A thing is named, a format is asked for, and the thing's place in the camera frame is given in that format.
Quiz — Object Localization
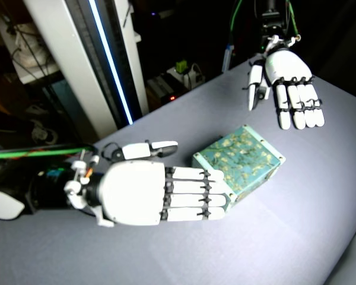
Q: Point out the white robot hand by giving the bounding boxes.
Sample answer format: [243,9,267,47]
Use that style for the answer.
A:
[97,140,228,228]
[247,49,326,130]

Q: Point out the teal floral wooden box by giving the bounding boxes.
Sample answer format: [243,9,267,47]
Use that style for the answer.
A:
[192,124,287,208]

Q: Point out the white power adapter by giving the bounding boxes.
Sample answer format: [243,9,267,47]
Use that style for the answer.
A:
[182,63,206,89]

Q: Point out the black device with red light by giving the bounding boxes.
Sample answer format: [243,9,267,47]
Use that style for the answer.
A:
[145,75,185,107]

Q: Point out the grey table cloth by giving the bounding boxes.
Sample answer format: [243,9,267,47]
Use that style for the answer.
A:
[0,61,356,285]

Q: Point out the white column with blue light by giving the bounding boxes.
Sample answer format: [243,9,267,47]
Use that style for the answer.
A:
[22,0,151,140]

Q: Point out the white cluttered shelf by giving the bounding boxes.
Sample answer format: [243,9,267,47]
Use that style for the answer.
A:
[0,8,62,86]

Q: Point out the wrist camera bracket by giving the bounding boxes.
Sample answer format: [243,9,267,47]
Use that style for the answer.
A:
[93,207,116,228]

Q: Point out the thin green cable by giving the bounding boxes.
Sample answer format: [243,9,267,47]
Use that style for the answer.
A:
[286,0,300,36]

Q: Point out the grey cable connector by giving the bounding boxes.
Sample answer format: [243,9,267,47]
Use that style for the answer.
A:
[221,43,236,74]

